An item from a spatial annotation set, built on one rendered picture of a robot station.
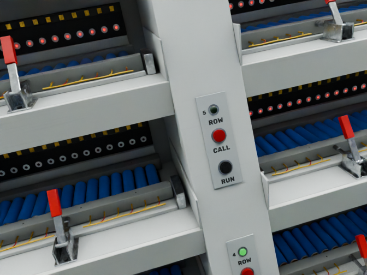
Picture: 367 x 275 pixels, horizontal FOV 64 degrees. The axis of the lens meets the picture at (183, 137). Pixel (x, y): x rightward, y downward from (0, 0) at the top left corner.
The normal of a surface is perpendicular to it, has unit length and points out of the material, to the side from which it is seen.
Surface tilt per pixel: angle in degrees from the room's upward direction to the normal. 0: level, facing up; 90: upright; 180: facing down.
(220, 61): 90
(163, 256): 109
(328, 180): 19
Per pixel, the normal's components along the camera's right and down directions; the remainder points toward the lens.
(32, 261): -0.15, -0.88
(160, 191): 0.25, 0.41
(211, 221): 0.17, 0.11
